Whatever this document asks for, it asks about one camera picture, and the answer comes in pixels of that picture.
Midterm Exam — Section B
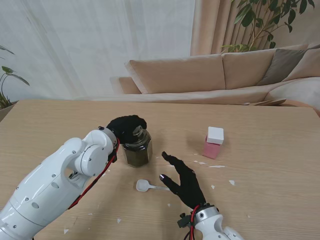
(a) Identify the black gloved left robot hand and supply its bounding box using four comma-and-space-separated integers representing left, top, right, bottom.
106, 114, 148, 145

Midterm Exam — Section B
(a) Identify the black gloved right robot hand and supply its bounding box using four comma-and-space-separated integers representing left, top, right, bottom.
159, 150, 207, 210

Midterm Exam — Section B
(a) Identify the pink square coffee jar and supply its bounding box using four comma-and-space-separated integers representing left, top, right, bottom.
201, 136, 222, 160

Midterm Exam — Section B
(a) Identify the white plastic spoon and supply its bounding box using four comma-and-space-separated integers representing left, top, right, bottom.
135, 179, 171, 193

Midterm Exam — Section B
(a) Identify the white square jar lid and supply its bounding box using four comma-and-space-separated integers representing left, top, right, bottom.
206, 126, 225, 145

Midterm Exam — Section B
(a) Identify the glass jar of coffee beans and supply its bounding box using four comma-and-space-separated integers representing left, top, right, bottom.
120, 126, 153, 169

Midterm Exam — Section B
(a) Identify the beige fabric sofa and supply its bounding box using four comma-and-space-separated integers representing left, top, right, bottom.
109, 43, 320, 111

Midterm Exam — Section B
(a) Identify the sheer white curtain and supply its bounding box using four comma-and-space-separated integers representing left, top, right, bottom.
0, 0, 197, 101

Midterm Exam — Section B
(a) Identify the flat wooden tray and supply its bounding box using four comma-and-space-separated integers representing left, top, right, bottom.
241, 98, 287, 107

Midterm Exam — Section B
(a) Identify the beige planter box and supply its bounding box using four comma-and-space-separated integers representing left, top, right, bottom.
0, 101, 17, 123

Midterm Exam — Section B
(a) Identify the small green houseplant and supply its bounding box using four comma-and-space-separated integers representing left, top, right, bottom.
0, 44, 31, 110

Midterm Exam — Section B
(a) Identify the beige pleated curtain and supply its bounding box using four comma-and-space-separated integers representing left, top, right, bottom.
189, 0, 320, 56

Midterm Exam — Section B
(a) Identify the white throw blanket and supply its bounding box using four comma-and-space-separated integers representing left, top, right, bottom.
264, 76, 320, 111

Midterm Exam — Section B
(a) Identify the grey sofa cushion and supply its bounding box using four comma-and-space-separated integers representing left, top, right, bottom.
257, 48, 310, 87

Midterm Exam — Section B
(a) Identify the tall leafy green plant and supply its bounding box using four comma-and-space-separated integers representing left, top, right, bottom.
219, 0, 316, 54

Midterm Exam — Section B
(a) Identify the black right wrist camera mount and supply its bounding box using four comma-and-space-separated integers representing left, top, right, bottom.
176, 212, 195, 230

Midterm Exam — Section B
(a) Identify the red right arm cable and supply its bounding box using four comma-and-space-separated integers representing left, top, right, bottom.
186, 204, 202, 240

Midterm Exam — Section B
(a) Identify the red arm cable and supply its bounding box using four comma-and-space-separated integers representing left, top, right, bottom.
67, 142, 120, 210
186, 204, 202, 240

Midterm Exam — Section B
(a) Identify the red left arm cable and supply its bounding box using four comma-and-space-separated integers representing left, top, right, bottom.
67, 142, 120, 210

